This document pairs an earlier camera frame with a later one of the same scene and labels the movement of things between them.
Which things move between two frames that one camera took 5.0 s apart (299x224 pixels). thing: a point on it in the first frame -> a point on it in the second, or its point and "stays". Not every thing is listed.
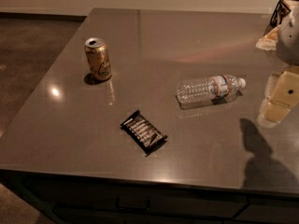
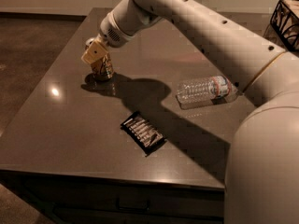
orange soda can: [98, 59] stays
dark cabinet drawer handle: [140, 209] stays
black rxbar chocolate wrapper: [147, 138] stays
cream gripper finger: [281, 94] -> [114, 35]
